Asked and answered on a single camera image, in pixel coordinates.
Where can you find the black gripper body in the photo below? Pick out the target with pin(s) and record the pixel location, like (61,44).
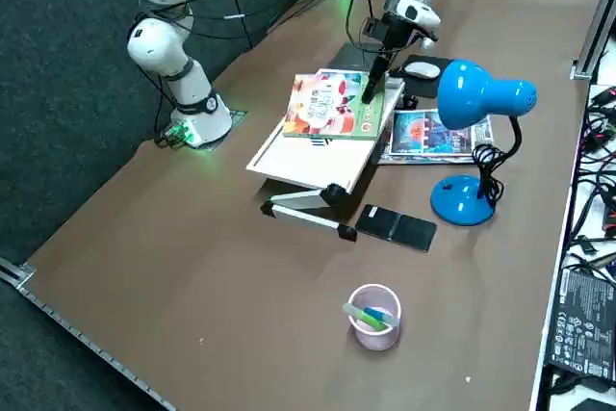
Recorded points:
(399,35)

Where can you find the green covered book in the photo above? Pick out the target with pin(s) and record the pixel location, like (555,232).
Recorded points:
(322,108)

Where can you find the blue desk lamp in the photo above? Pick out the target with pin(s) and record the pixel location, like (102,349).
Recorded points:
(462,93)

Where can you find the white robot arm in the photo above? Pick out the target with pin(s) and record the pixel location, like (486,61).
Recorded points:
(159,45)

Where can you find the white book stand aluminium legs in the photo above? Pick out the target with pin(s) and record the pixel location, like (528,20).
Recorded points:
(308,161)

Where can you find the black notebook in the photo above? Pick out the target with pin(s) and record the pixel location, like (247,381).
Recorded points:
(349,59)

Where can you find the white computer mouse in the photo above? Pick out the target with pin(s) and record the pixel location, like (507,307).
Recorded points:
(422,70)

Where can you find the black mouse pad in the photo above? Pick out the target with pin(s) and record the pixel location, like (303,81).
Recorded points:
(423,88)

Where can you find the blue colourful magazine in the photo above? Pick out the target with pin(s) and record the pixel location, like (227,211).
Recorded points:
(414,136)

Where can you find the black folding smartphone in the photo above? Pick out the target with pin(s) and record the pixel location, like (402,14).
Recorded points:
(385,223)

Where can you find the blue pen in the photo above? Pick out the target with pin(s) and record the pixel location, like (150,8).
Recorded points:
(373,311)

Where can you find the green highlighter pen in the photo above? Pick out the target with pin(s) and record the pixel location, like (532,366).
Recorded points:
(373,320)

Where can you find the pink pen cup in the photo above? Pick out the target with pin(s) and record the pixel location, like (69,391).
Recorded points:
(375,341)

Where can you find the black power adapter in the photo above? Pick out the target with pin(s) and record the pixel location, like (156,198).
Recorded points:
(582,324)

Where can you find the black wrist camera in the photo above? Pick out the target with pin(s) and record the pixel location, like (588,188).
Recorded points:
(371,27)

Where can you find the aluminium profile post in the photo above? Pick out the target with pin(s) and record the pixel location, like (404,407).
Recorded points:
(594,31)

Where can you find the metal table edge rail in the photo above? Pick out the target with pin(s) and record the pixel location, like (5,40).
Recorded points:
(21,274)

